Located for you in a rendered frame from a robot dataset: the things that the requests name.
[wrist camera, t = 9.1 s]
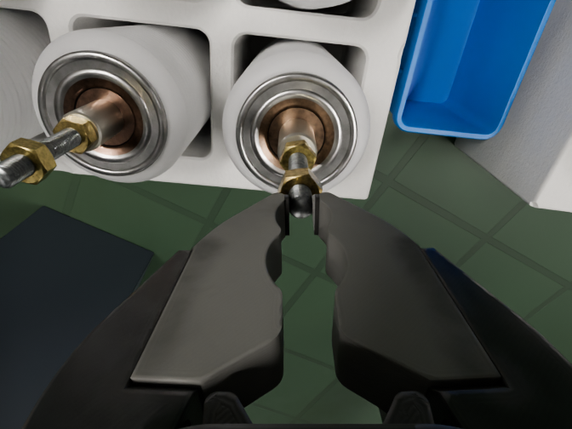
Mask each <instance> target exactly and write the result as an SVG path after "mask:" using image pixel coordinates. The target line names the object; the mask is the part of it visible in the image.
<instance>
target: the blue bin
mask: <svg viewBox="0 0 572 429"><path fill-rule="evenodd" d="M555 2H556V0H416V1H415V7H414V11H413V14H412V18H411V22H410V26H409V32H408V36H407V39H406V43H405V46H404V48H403V53H402V57H401V62H400V67H399V71H398V77H397V81H396V84H395V89H394V92H393V96H392V102H391V105H390V109H389V111H390V112H391V113H392V119H393V122H394V123H395V124H396V126H397V127H398V128H400V129H401V130H402V131H405V132H409V133H417V134H433V135H442V136H449V137H458V138H467V139H474V140H487V139H490V138H492V137H494V136H495V135H496V134H498V133H499V132H500V130H501V128H502V127H503V125H504V122H505V121H506V117H507V115H508V112H509V111H510V109H511V106H512V103H513V101H514V99H515V96H516V94H517V92H518V89H519V87H520V84H521V82H522V81H523V77H524V74H525V72H526V71H527V68H528V66H529V63H530V61H531V59H532V56H533V54H534V52H535V49H536V46H537V44H538V42H539V40H540V38H541V34H542V32H543V31H544V28H545V26H546V23H547V21H548V18H549V16H550V14H551V12H552V9H553V6H554V4H555Z"/></svg>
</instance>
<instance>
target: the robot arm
mask: <svg viewBox="0 0 572 429"><path fill-rule="evenodd" d="M312 221H313V230H314V235H318V236H319V237H320V238H321V239H322V240H323V242H324V243H325V244H326V246H327V250H326V267H325V271H326V273H327V274H328V276H329V277H330V278H331V279H332V280H333V281H334V282H335V284H336V285H337V289H336V291H335V304H334V316H333V328H332V348H333V355H334V362H335V374H336V377H337V379H338V380H339V382H340V383H341V384H342V385H343V386H344V387H345V388H347V389H348V390H350V391H352V392H354V393H356V394H357V395H358V396H360V397H361V398H364V399H366V400H367V401H369V402H371V403H372V404H374V405H375V406H377V407H378V408H379V411H380V417H381V420H382V423H383V424H253V423H252V422H251V420H250V418H249V417H248V415H247V413H246V411H245V410H244V408H245V407H246V406H248V405H250V404H251V403H252V402H254V401H255V400H257V399H258V398H260V397H262V396H264V395H265V394H267V393H268V392H269V391H271V390H272V389H274V388H275V387H276V386H278V384H279V383H280V382H281V380H282V378H283V347H284V340H283V294H282V291H281V289H280V288H279V287H278V286H277V285H276V284H275V282H276V280H277V279H278V278H279V277H280V276H281V274H282V244H281V242H282V241H283V240H284V238H285V236H289V195H284V194H282V193H280V192H277V193H273V194H272V195H270V196H268V197H266V198H264V199H262V200H261V201H259V202H258V203H256V204H254V205H252V206H250V207H249V208H247V209H245V210H244V211H242V212H240V213H238V214H236V215H234V216H233V217H231V218H230V219H228V220H226V221H224V222H223V223H221V224H220V225H219V226H217V227H216V228H215V229H214V230H213V231H211V232H210V233H209V234H207V235H206V236H205V237H204V238H203V239H201V240H200V241H199V242H198V243H197V244H196V245H195V246H194V247H193V248H192V249H191V250H179V251H178V252H176V253H175V254H174V255H173V256H172V257H171V258H170V259H169V260H168V261H166V262H165V263H164V264H163V265H162V266H161V267H160V268H159V269H158V270H157V271H156V272H154V273H153V274H152V275H151V276H150V277H149V278H148V279H147V280H146V281H145V282H144V283H143V284H142V285H141V286H140V287H139V288H138V289H137V290H135V291H134V292H133V293H132V294H131V295H130V296H129V297H128V298H127V299H126V300H124V301H123V302H122V303H121V304H120V305H119V306H118V307H117V308H116V309H114V310H113V311H112V312H111V313H110V314H109V315H108V316H107V317H106V318H105V319H104V320H102V321H101V322H100V323H99V324H98V325H97V326H96V327H95V328H94V329H93V330H92V331H91V332H90V334H89V335H88V336H87V337H86V338H85V339H84V340H83V341H82V342H81V343H80V345H79V346H78V347H77V348H76V349H75V351H74V352H73V353H72V354H71V356H70V357H69V358H68V359H67V360H66V361H65V362H64V364H63V365H62V366H61V367H60V369H59V370H58V372H57V373H56V374H55V376H54V378H53V379H52V380H51V381H50V382H49V384H48V386H47V387H46V389H45V390H44V392H43V394H42V395H41V397H40V398H39V399H38V400H37V403H36V404H35V406H34V408H33V409H32V411H31V413H30V414H29V416H28V417H27V419H26V422H25V423H24V425H23V427H22V428H21V429H572V364H571V363H570V362H569V361H568V360H567V359H566V358H565V357H564V356H563V355H562V354H561V353H560V352H559V351H558V350H557V349H556V348H555V347H554V346H553V345H552V344H551V343H550V342H549V341H548V340H547V339H546V338H545V337H544V336H543V335H541V334H540V333H539V332H538V331H537V330H536V329H535V328H533V327H532V326H531V325H530V324H529V323H527V322H526V321H525V320H524V319H523V318H521V317H520V316H519V315H518V314H517V313H516V312H514V311H513V310H512V309H511V308H509V307H508V306H507V305H505V304H504V303H503V302H502V301H500V300H499V299H498V298H496V297H495V296H494V295H492V294H491V293H490V292H489V291H488V290H487V289H485V288H484V287H483V286H482V285H480V284H479V283H478V282H476V281H475V280H474V279H472V278H471V277H470V276H468V275H467V274H466V273H465V272H463V271H462V270H461V269H460V268H459V267H458V266H456V265H455V264H454V263H452V262H451V261H450V260H448V259H447V258H446V257H445V256H443V255H442V254H441V253H439V252H438V251H437V250H435V249H434V248H427V249H422V248H421V247H420V246H419V245H418V244H417V243H415V242H414V241H413V240H412V239H410V238H409V237H408V236H406V235H405V234H404V233H403V232H401V231H399V230H398V229H397V228H396V227H395V226H393V225H391V224H389V223H388V222H386V221H385V220H383V219H381V218H379V217H378V216H376V215H374V214H371V213H370V212H368V211H366V210H364V209H361V208H359V207H358V206H356V205H354V204H352V203H349V202H347V201H346V200H344V199H342V198H340V197H337V196H336V195H334V194H332V193H330V192H322V193H320V194H314V195H312Z"/></svg>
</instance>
